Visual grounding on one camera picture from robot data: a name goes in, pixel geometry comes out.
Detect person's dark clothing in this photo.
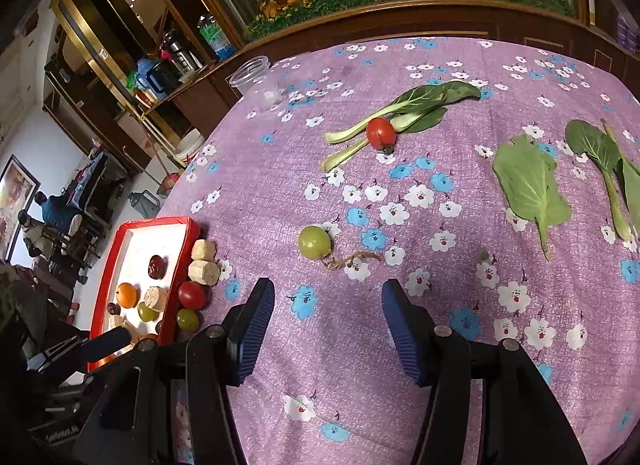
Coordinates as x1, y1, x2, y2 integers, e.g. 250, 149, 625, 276
0, 262, 76, 376

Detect white plastic bucket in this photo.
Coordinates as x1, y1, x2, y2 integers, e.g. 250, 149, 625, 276
172, 128, 206, 166

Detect glass display cabinet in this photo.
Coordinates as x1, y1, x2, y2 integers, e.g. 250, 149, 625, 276
42, 0, 246, 176

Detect brown dried stem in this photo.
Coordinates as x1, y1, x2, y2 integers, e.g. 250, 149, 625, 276
322, 251, 383, 271

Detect steel thermos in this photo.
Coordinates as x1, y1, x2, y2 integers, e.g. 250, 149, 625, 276
162, 30, 201, 75

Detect red rimmed white tray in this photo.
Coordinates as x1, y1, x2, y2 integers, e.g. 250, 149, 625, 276
89, 216, 202, 374

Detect black pitcher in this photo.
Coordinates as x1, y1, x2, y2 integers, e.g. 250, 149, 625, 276
147, 61, 182, 100

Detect wooden aquarium cabinet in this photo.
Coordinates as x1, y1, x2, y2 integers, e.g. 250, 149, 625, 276
200, 0, 640, 96

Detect framed wall picture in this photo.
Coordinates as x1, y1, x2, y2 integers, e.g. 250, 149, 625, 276
0, 155, 41, 263

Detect dark wooden chair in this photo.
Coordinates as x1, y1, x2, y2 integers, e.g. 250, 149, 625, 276
42, 222, 108, 271

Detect blue plastic jug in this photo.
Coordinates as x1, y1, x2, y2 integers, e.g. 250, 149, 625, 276
136, 58, 161, 91

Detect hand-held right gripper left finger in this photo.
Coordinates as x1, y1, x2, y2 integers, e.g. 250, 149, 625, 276
72, 277, 277, 465

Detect purple floral tablecloth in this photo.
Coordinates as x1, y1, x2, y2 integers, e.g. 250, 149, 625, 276
160, 36, 640, 465

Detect plastic water bottle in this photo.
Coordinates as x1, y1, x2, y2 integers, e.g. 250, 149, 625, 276
196, 12, 236, 62

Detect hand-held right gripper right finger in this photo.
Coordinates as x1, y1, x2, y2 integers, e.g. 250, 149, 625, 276
381, 279, 588, 465

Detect light green cabbage leaf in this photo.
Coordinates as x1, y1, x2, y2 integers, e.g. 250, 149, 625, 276
492, 135, 572, 262

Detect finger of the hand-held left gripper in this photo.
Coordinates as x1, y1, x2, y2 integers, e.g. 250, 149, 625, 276
37, 325, 135, 372

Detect bok choy leaf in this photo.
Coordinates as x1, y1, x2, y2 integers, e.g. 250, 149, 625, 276
322, 105, 448, 172
324, 81, 482, 144
565, 119, 633, 242
602, 119, 640, 226

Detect clear plastic cup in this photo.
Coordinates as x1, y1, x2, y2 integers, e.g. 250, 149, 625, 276
227, 56, 285, 112

